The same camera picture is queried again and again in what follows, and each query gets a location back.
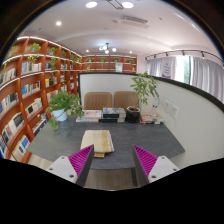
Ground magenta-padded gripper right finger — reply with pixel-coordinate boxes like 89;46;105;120
132;144;180;188

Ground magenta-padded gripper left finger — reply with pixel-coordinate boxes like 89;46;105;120
45;144;96;188

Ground yellow striped towel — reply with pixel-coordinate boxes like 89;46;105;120
79;129;115;159

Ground leafy plant in white pot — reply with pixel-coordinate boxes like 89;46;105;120
44;90;84;131

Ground stack of white books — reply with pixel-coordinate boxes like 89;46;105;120
75;109;103;124

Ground small tree in black pot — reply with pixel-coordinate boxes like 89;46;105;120
124;71;160;124

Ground white table card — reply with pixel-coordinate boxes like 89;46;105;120
152;97;161;115

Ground stack of dark books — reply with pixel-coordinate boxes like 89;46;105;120
99;106;127;123

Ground tan upholstered chair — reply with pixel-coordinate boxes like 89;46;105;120
113;90;140;110
83;91;114;112

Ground orange wooden bookshelf unit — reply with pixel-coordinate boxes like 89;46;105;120
0;35;84;164

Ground white standing banner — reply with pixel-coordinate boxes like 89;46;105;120
161;57;173;79

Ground white curtains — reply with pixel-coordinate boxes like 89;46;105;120
146;54;224;103

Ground white framed sign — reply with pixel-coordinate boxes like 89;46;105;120
115;61;124;73

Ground ceiling lamp with round bulbs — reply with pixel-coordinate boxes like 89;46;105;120
98;42;118;55
84;0;135;10

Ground recessed ceiling lights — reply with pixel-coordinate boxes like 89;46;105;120
55;20;134;54

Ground ceiling air vent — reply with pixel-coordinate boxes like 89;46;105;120
119;14;149;29

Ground white wall socket panel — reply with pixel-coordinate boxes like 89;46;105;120
162;99;179;120

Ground long orange wall shelf unit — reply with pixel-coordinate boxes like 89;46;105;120
81;54;138;74

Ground black track light rail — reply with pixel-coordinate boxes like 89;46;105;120
144;48;223;63

